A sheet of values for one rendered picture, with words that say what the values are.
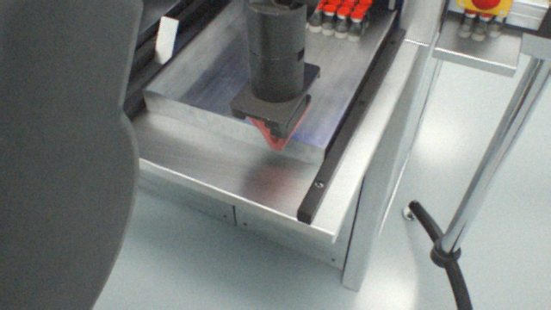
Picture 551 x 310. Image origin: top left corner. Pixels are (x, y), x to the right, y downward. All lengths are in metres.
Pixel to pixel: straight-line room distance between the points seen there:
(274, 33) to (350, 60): 0.32
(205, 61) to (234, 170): 0.23
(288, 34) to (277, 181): 0.20
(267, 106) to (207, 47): 0.31
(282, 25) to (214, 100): 0.26
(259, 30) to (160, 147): 0.24
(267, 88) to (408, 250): 1.18
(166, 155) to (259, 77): 0.19
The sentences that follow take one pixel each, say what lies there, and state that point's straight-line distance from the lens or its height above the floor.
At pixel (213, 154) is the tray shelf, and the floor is 0.88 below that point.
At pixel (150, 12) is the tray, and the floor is 0.88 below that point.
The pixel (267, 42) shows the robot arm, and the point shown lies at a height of 1.07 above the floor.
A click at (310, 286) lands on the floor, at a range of 1.47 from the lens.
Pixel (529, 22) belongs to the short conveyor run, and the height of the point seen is 0.90.
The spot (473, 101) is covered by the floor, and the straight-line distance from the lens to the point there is 2.17.
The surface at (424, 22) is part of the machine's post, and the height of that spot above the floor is 0.92.
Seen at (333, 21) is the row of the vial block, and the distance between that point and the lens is 0.78.
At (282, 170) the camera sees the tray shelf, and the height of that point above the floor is 0.88.
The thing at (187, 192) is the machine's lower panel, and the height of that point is 0.18.
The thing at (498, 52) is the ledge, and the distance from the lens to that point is 0.83.
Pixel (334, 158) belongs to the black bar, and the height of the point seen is 0.90.
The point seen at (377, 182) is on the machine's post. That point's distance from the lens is 1.05.
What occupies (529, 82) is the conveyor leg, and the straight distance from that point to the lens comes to 1.00.
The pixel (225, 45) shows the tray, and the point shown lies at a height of 0.88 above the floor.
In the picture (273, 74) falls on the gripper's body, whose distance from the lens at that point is 0.46.
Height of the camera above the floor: 1.32
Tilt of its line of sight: 48 degrees down
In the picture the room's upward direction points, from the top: straight up
